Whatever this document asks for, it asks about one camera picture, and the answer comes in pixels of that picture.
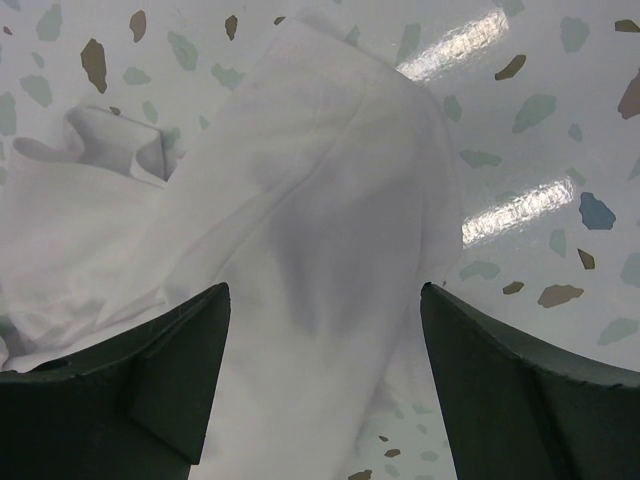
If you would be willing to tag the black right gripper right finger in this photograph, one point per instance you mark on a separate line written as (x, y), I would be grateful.
(517, 407)

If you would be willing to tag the white t shirt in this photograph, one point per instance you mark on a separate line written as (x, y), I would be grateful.
(321, 194)

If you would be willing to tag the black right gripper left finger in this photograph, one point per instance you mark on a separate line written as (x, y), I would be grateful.
(135, 406)

